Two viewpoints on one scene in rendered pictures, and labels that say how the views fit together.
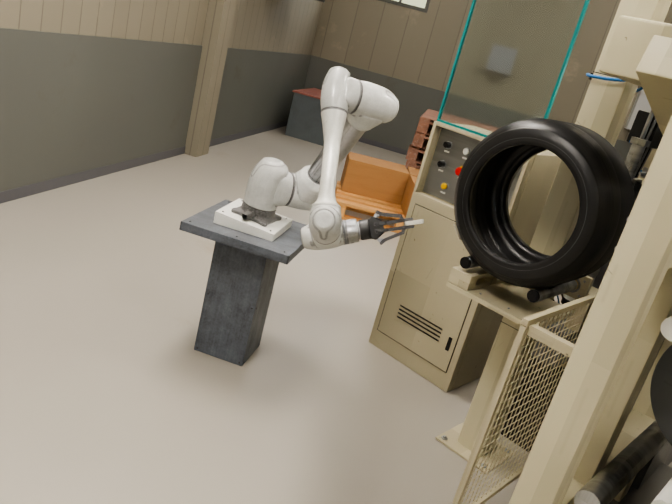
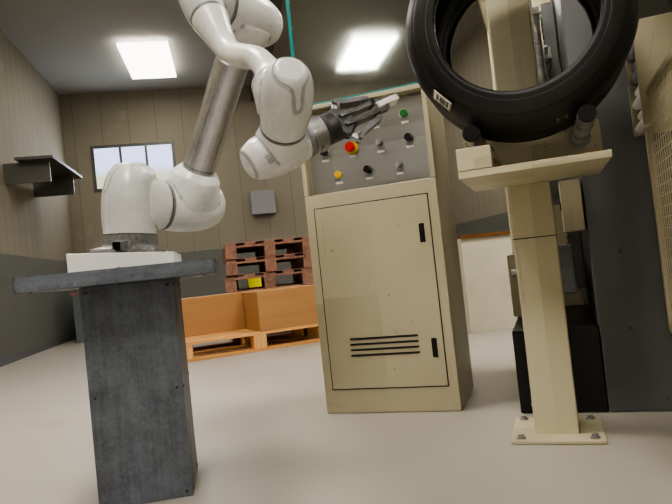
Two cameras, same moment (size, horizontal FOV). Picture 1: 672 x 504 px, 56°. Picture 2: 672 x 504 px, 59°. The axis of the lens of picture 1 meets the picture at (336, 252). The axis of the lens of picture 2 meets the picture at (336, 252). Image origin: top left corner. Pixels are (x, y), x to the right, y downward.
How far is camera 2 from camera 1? 140 cm
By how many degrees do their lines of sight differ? 28
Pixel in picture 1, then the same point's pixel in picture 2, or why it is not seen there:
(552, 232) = not seen: hidden behind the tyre
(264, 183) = (130, 190)
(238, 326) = (165, 428)
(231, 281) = (128, 358)
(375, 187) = (212, 320)
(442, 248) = (371, 239)
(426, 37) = not seen: hidden behind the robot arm
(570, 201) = (523, 56)
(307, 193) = (195, 193)
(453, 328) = (431, 324)
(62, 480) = not seen: outside the picture
